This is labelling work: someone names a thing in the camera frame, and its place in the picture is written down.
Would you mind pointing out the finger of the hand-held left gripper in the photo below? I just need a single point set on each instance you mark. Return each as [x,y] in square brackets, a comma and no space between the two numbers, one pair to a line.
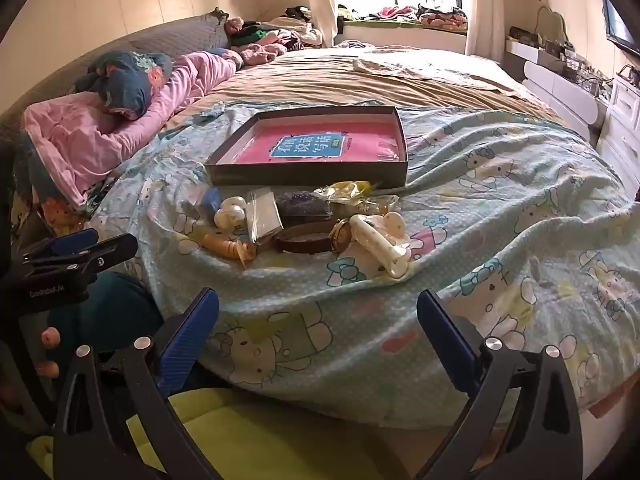
[95,257]
[70,242]

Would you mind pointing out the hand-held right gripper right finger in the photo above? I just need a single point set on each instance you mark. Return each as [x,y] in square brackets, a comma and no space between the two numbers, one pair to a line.
[442,332]

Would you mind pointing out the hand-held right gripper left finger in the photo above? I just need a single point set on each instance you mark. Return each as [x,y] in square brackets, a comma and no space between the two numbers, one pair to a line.
[187,340]

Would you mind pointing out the white hair claw clip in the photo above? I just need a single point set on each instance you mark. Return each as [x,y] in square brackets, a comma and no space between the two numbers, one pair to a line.
[375,242]

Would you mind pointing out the small blue packet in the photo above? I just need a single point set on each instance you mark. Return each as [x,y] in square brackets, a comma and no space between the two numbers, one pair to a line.
[207,205]

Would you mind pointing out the brown wrist watch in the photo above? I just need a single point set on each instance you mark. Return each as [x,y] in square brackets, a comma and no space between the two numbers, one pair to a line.
[300,242]

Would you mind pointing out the clear bag of dark beads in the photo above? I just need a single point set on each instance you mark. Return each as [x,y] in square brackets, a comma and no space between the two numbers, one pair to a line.
[302,206]

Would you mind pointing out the dark cardboard box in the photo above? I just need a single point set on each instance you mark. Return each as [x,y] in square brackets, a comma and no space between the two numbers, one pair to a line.
[300,174]

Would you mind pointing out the person's left hand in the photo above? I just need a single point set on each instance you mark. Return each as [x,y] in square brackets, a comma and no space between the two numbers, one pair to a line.
[50,338]

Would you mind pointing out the dark teal cloth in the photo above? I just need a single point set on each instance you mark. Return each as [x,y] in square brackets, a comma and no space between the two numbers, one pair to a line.
[115,305]

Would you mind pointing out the pink quilt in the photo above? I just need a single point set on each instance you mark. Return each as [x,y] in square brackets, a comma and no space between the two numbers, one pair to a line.
[75,140]

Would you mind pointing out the cartoon cat printed blanket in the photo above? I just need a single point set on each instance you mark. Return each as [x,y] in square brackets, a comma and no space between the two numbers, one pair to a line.
[500,220]

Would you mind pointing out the bag of gold trinkets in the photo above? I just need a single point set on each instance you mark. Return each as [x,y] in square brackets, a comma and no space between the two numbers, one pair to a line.
[382,205]

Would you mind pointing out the empty clear plastic bag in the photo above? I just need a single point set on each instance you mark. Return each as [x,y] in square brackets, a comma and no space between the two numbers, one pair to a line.
[262,212]

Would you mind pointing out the blue floral pillow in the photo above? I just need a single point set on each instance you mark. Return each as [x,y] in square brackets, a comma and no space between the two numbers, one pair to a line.
[127,80]

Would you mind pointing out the pink book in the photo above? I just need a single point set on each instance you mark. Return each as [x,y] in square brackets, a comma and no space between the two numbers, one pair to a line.
[360,145]

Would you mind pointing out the grey quilted headboard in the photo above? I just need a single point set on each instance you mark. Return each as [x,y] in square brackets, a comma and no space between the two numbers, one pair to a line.
[165,35]

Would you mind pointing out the pale pink towel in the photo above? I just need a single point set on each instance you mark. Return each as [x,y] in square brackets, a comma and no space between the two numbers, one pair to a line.
[425,69]

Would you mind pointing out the white dressing table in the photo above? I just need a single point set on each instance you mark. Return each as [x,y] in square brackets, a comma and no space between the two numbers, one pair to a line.
[555,85]

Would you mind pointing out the tan bed sheet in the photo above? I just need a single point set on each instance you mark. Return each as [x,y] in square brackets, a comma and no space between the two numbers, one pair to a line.
[300,77]

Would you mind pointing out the pile of clothes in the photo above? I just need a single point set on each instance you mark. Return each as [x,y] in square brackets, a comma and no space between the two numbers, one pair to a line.
[270,40]

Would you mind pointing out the white drawer cabinet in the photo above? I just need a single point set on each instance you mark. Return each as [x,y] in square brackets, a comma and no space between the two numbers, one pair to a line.
[622,110]

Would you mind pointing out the white window bench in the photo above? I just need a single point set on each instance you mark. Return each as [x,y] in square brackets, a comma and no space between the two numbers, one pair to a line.
[400,37]

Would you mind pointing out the clothes on window bench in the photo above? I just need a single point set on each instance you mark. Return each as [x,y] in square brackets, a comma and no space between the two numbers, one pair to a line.
[440,17]

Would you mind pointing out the cloud shaped mirror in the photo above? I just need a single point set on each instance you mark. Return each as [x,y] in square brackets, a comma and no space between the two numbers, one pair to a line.
[551,24]

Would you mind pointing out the cream curtain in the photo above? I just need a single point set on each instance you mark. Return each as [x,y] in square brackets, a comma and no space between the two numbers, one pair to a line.
[482,5]
[320,0]

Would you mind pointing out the wall television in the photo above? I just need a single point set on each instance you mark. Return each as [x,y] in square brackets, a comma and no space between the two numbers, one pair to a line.
[620,22]

